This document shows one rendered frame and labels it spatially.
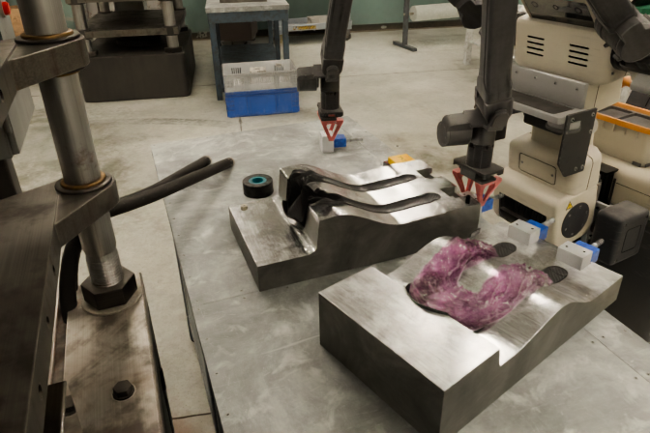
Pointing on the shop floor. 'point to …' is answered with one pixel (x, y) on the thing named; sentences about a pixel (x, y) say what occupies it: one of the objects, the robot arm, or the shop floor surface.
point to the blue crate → (262, 101)
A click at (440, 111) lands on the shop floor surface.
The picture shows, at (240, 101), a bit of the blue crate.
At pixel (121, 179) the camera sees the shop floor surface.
